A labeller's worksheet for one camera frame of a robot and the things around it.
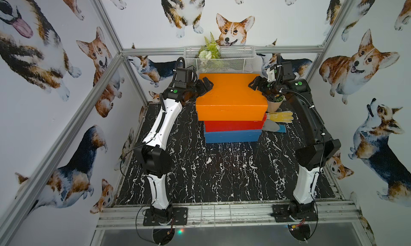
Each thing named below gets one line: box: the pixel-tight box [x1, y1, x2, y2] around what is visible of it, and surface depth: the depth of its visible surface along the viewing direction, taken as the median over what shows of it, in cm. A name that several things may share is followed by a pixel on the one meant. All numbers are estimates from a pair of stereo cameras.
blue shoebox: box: [203, 122, 263, 144], surface depth 94 cm
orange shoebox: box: [195, 73, 269, 122], surface depth 77 cm
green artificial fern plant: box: [198, 31, 222, 61], surface depth 84 cm
